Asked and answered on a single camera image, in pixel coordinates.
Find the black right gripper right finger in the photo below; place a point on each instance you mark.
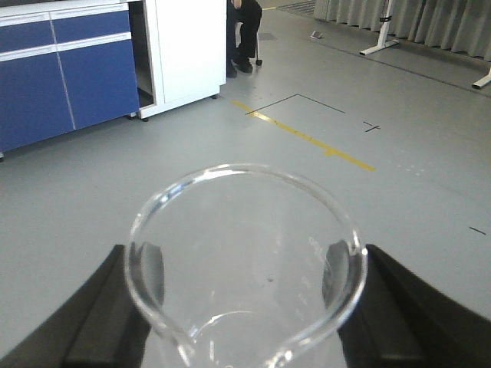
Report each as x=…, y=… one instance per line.
x=392, y=318

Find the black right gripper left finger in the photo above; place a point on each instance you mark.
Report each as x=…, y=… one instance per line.
x=98, y=326

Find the clear glass beaker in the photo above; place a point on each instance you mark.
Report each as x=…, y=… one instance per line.
x=244, y=265

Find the blue drawer cabinet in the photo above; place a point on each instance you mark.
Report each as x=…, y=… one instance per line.
x=65, y=65

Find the white cabinet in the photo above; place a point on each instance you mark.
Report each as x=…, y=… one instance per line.
x=179, y=49

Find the white stand leg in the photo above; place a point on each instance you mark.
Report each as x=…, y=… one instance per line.
x=383, y=42

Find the grey curtain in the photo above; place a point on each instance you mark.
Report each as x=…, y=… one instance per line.
x=456, y=26

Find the seated person in black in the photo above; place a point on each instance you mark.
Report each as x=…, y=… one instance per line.
x=242, y=25

